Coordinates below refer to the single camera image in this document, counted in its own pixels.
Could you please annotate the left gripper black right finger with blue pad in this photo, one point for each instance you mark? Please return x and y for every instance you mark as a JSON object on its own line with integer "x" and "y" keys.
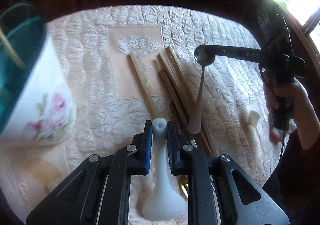
{"x": 201, "y": 171}

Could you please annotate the metal spoon pink handle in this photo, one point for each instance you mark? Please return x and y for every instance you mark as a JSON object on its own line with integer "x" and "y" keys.
{"x": 194, "y": 125}

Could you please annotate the person's right hand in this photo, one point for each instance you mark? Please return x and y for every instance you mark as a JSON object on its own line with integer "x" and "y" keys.
{"x": 303, "y": 113}

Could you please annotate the light bamboo chopstick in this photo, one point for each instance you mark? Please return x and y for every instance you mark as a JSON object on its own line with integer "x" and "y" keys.
{"x": 179, "y": 81}

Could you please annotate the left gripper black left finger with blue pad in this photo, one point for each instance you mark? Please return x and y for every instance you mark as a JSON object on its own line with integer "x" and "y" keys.
{"x": 131, "y": 160}

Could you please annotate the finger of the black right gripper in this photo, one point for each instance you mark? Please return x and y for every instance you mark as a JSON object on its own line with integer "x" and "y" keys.
{"x": 208, "y": 50}

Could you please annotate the white quilted table cloth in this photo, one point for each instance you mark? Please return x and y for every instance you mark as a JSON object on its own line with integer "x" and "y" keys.
{"x": 93, "y": 47}

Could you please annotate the teal rimmed floral utensil cup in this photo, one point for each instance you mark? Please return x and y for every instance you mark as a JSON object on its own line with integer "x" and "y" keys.
{"x": 37, "y": 106}

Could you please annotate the gold metal fork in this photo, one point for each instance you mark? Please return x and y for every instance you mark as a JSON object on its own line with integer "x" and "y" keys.
{"x": 183, "y": 184}

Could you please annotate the white cloth tag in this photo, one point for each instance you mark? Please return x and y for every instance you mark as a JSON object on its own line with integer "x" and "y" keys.
{"x": 253, "y": 119}

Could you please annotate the white ceramic soup spoon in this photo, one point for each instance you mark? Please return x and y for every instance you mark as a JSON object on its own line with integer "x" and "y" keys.
{"x": 164, "y": 203}

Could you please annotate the dark wooden chopstick on cloth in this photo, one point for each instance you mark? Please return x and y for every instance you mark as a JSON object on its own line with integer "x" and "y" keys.
{"x": 177, "y": 110}

